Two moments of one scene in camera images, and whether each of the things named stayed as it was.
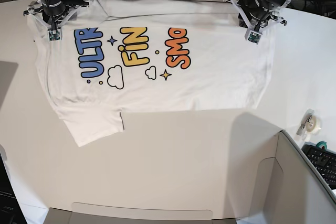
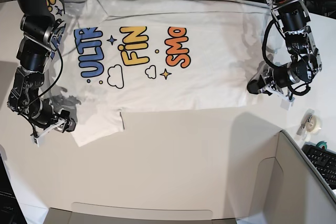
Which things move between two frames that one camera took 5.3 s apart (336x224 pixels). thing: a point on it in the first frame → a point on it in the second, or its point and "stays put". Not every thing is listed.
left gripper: [54, 9] → [45, 119]
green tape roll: [321, 144] stays put
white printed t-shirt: [131, 52] stays put
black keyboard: [324, 160] stays put
